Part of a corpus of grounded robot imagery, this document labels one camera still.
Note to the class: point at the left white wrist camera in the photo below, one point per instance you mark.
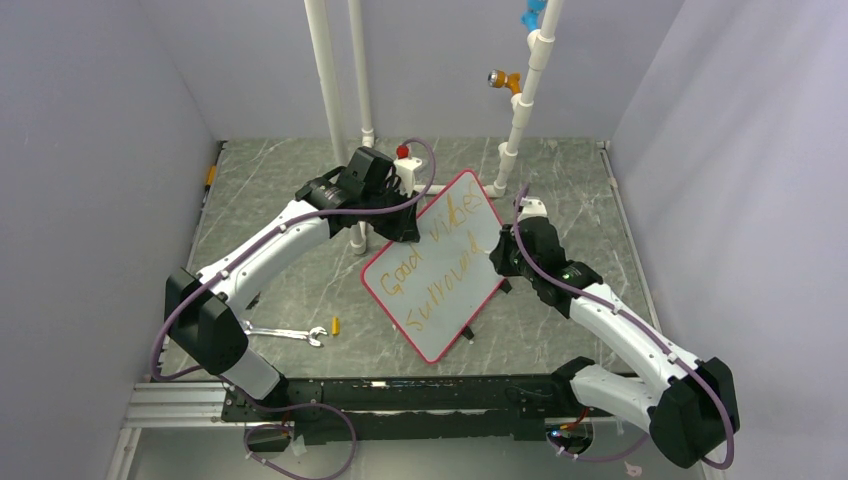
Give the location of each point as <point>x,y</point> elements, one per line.
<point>406,166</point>

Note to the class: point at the orange nozzle fitting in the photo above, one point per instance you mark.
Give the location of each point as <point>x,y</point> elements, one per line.
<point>499,79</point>

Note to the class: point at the orange wall clip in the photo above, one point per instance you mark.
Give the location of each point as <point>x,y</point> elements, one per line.
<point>210,177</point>

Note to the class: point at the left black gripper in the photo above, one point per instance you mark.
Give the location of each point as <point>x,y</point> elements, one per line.
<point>404,229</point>

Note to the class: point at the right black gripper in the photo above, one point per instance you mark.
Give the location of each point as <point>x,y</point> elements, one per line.
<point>499,255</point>

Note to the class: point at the silver open-end wrench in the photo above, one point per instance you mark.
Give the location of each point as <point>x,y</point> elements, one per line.
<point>311,336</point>

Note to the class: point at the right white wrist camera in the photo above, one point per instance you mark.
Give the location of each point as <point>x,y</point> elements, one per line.
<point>530,207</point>

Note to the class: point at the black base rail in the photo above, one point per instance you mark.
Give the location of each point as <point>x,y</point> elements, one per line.
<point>520,407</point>

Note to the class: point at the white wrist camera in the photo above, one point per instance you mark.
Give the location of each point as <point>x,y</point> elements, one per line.
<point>530,207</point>
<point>406,166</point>

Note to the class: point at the red-framed whiteboard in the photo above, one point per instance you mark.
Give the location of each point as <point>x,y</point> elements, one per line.
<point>431,290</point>

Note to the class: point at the blue pipe fitting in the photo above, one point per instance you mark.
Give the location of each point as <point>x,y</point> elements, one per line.
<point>533,10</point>

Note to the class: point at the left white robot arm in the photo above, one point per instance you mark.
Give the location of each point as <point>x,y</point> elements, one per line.
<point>202,312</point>

